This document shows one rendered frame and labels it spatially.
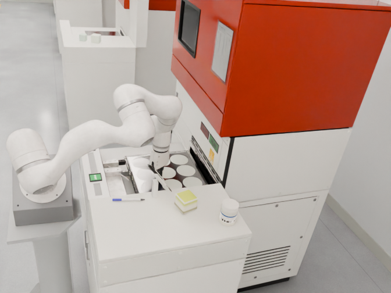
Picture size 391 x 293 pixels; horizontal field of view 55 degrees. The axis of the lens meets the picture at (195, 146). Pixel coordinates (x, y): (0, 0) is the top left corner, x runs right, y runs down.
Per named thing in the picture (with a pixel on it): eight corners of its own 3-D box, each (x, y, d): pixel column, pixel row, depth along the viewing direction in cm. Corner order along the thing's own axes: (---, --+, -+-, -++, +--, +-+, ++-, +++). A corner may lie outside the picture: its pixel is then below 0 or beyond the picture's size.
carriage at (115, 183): (117, 166, 203) (117, 162, 201) (130, 211, 174) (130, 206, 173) (102, 168, 200) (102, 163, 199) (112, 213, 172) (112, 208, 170)
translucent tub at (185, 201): (187, 200, 168) (189, 188, 165) (196, 210, 163) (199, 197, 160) (173, 205, 164) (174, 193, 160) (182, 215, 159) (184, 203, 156)
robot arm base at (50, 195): (17, 203, 159) (9, 196, 142) (21, 159, 164) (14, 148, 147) (64, 203, 164) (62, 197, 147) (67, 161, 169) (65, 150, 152)
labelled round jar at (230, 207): (231, 213, 164) (234, 197, 159) (238, 225, 158) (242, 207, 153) (216, 215, 161) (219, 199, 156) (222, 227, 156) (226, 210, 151)
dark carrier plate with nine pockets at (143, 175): (187, 152, 215) (187, 152, 214) (208, 189, 188) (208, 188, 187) (127, 158, 203) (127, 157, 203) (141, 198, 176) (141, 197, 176)
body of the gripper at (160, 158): (162, 139, 187) (161, 158, 193) (148, 146, 180) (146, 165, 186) (173, 146, 183) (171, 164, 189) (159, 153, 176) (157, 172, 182)
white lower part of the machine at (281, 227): (242, 205, 320) (263, 121, 277) (294, 283, 256) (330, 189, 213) (163, 217, 296) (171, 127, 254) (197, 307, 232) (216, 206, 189)
